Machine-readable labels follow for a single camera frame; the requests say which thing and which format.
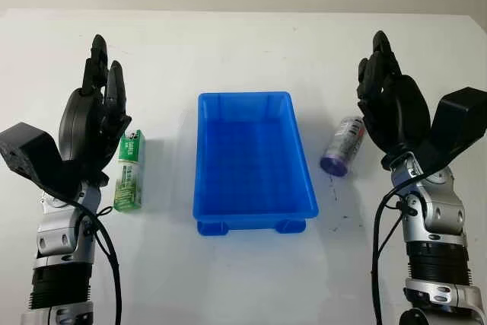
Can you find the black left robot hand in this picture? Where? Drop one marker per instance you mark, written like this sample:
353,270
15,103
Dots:
78,123

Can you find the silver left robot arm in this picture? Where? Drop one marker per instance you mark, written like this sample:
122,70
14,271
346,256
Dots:
62,245

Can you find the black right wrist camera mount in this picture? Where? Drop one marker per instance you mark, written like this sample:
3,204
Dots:
456,119

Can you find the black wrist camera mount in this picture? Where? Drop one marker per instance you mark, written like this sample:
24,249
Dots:
30,153
456,119

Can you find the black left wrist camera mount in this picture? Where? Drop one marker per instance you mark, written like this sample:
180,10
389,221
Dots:
30,153

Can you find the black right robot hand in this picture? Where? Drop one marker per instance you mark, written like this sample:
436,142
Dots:
403,112

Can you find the blue plastic tray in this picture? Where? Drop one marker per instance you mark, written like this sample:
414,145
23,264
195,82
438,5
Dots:
251,157

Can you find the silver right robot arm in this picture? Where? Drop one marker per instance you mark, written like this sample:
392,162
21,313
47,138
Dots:
437,233

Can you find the green toothpaste box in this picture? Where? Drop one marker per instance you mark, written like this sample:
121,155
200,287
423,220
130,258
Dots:
130,173

